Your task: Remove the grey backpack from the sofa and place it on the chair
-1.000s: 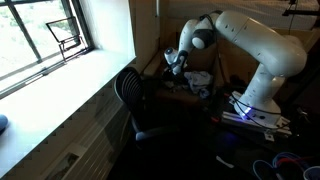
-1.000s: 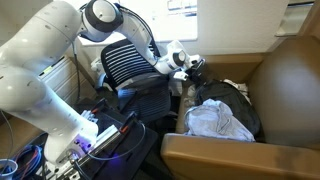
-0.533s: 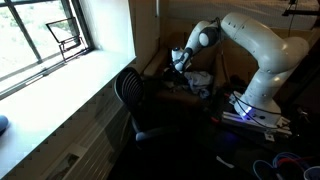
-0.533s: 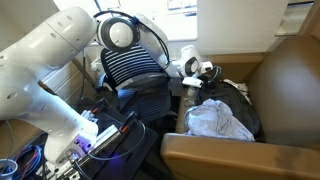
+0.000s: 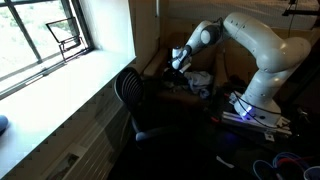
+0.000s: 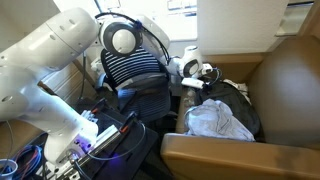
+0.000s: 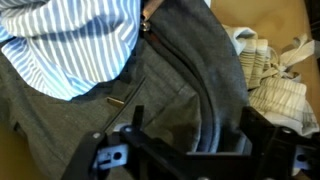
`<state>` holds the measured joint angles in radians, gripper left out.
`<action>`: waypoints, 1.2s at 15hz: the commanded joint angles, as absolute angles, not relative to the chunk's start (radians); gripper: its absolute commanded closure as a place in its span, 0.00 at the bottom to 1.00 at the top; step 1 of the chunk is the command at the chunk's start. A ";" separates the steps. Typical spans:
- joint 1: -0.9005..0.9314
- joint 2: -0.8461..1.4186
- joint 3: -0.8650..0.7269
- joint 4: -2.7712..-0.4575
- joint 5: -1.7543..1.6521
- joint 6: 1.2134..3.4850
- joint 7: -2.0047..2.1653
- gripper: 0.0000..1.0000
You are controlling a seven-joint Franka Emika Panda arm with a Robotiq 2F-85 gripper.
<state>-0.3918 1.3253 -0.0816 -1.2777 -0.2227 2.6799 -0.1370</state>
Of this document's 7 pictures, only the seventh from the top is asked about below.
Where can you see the blue striped shirt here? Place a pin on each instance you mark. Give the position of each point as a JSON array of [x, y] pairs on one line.
[[66, 43]]

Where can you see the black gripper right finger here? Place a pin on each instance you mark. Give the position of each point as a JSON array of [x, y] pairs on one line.
[[273, 150]]

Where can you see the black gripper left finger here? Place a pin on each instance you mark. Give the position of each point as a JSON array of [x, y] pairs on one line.
[[100, 156]]

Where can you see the white striped cloth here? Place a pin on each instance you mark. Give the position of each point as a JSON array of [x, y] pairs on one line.
[[280, 96]]

